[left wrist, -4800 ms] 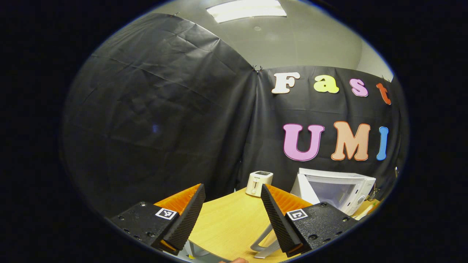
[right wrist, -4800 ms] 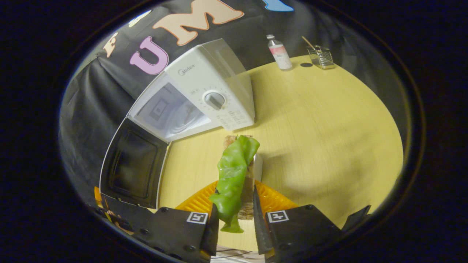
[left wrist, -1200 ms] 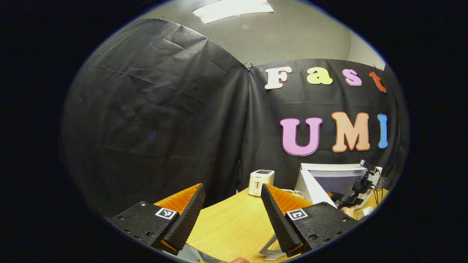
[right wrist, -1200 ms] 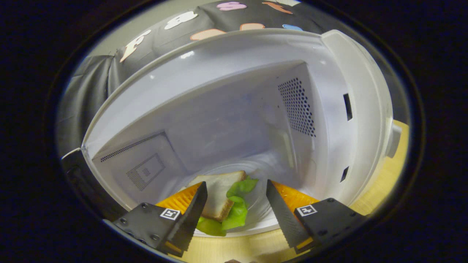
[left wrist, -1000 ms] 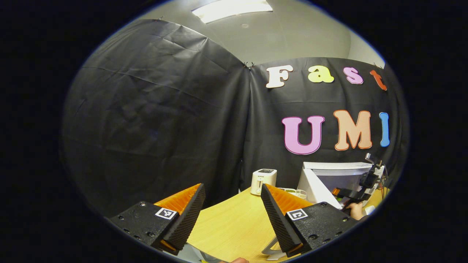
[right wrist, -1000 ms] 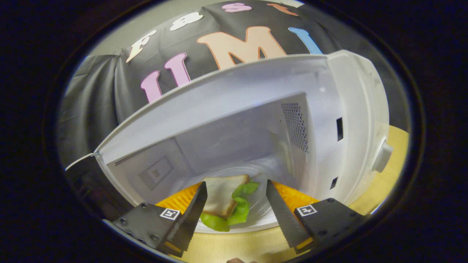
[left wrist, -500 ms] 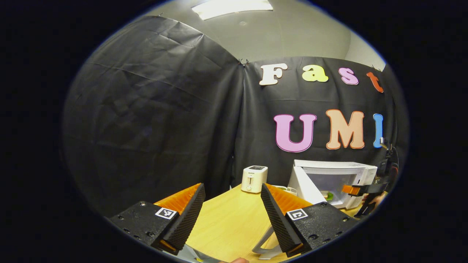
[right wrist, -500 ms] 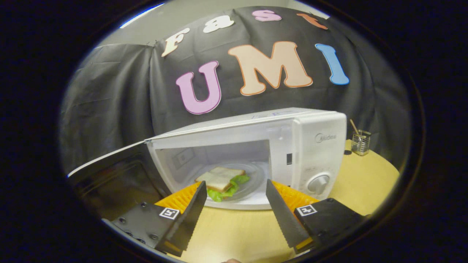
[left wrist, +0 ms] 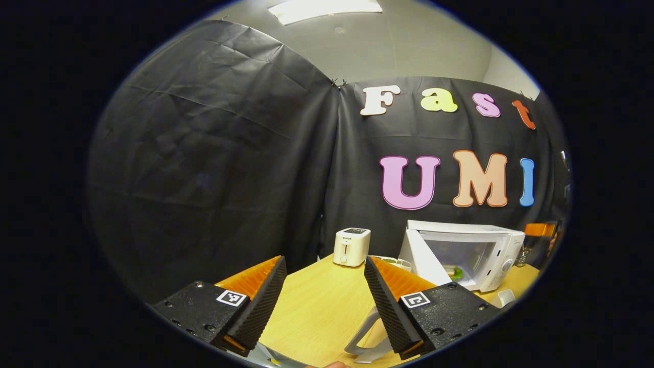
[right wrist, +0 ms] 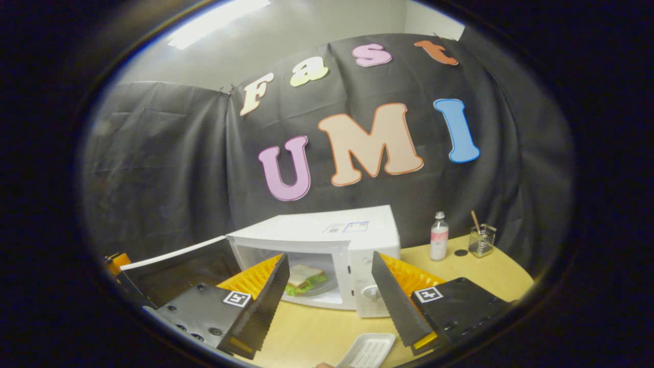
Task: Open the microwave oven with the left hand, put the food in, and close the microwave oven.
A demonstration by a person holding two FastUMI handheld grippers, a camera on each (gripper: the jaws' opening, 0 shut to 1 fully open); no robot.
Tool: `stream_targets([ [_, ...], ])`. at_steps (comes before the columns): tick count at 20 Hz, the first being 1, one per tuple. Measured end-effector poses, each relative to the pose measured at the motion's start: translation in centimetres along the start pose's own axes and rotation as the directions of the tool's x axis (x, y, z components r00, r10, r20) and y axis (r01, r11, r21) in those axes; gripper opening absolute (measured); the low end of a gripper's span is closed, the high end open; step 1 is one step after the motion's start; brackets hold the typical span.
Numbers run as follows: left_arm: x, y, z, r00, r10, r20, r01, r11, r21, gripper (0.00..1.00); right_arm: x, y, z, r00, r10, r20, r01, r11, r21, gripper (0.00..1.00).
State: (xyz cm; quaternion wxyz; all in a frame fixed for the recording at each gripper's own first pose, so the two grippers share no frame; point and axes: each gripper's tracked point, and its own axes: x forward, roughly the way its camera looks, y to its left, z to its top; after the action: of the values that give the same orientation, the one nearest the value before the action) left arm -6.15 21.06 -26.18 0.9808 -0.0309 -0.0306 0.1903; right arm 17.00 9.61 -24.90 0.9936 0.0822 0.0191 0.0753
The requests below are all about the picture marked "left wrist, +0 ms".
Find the white container with green contents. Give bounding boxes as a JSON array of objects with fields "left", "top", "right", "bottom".
[{"left": 377, "top": 255, "right": 412, "bottom": 272}]

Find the white toaster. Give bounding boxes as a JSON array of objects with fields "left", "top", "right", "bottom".
[{"left": 333, "top": 227, "right": 371, "bottom": 267}]

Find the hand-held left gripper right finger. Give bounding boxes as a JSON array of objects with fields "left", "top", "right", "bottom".
[{"left": 364, "top": 256, "right": 501, "bottom": 361}]

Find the ceiling light panel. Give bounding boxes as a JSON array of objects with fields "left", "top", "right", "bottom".
[{"left": 268, "top": 0, "right": 383, "bottom": 26}]

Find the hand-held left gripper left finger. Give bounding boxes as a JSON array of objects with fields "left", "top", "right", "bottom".
[{"left": 152, "top": 256, "right": 288, "bottom": 357}]

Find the white microwave oven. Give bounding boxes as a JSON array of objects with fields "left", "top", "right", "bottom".
[{"left": 398, "top": 220, "right": 526, "bottom": 293}]

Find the black backdrop cloth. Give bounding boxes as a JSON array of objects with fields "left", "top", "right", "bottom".
[{"left": 86, "top": 19, "right": 572, "bottom": 307}]

